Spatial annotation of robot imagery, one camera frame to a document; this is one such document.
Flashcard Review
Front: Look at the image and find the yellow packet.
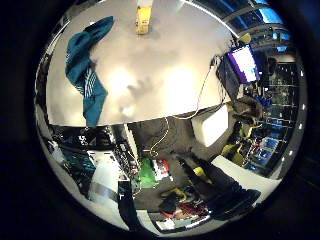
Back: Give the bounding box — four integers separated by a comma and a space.
134, 0, 155, 36

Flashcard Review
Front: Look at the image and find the teal striped cloth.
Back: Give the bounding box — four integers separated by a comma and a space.
64, 15, 116, 128

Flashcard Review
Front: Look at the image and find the red and white package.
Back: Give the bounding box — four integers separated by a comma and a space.
152, 158, 173, 181

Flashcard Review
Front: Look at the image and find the white box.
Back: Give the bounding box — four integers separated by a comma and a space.
190, 103, 231, 148

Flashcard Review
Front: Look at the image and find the green bag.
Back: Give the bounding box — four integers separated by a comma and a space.
137, 157, 160, 190

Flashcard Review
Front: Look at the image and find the dark monitor panel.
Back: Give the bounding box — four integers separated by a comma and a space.
216, 54, 241, 102

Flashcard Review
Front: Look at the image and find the white cylinder with grey band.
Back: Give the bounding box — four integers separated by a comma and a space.
87, 149, 121, 205

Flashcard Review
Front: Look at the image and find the person in dark clothes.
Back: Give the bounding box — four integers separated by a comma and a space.
221, 94, 268, 168

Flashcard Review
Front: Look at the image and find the lit computer monitor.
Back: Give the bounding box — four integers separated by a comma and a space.
227, 44, 261, 85

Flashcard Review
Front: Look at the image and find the white desk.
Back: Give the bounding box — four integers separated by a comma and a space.
211, 154, 283, 198

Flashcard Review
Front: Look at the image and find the dark storage shelf rack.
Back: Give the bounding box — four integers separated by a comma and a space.
263, 59, 302, 169

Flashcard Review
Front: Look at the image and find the thin yellow cable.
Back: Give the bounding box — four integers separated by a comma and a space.
148, 116, 171, 158

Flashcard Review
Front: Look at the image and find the thin white cable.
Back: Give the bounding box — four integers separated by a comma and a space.
171, 56, 222, 121

